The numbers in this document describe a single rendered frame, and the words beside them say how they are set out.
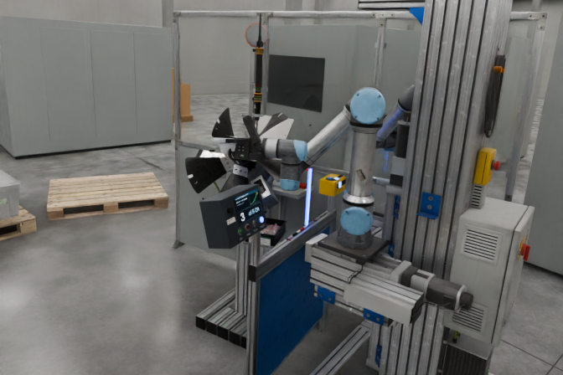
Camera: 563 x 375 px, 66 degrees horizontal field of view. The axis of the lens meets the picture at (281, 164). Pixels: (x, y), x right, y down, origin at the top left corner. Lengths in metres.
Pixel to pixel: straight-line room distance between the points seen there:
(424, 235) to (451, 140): 0.40
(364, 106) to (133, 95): 6.68
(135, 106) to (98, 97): 0.64
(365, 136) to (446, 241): 0.57
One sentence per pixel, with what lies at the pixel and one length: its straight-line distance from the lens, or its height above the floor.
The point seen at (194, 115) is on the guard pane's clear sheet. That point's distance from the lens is 3.70.
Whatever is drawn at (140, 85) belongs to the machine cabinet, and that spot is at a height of 1.06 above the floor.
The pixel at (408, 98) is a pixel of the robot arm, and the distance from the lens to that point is 2.17.
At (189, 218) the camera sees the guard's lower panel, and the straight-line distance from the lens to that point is 3.97.
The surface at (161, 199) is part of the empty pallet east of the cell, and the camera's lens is 5.06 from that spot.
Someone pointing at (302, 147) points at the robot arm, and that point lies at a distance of 1.61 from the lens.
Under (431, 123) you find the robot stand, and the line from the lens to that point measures 1.78.
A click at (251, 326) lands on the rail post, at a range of 2.17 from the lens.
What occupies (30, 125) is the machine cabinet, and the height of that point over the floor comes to 0.51.
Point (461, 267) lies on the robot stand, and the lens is 1.84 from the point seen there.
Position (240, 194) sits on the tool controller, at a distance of 1.71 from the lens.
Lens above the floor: 1.81
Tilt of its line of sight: 15 degrees down
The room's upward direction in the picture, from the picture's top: 3 degrees clockwise
